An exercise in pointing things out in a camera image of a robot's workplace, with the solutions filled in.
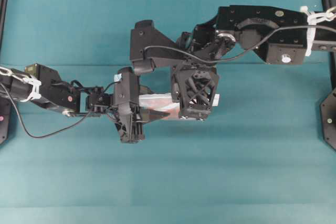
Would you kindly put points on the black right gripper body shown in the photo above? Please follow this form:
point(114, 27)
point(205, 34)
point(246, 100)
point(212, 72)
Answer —
point(206, 43)

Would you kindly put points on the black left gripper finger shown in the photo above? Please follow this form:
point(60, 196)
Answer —
point(148, 115)

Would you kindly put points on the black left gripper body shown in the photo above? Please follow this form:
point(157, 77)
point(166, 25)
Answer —
point(129, 127)

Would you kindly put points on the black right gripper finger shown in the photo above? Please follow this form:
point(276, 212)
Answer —
point(193, 87)

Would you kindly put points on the clear zip bag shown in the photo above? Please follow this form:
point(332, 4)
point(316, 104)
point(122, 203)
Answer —
point(157, 103)

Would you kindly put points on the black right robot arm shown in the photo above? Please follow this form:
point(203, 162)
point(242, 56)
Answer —
point(277, 36)

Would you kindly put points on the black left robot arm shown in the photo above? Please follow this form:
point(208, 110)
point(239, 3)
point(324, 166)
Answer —
point(43, 87)

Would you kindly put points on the green table cloth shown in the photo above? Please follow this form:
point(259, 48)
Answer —
point(260, 157)

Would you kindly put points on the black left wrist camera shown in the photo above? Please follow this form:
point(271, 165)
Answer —
point(126, 92)

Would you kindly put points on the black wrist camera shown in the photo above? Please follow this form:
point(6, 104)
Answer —
point(150, 49)
point(126, 92)

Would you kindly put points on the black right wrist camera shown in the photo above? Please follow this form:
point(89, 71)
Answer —
point(150, 49)

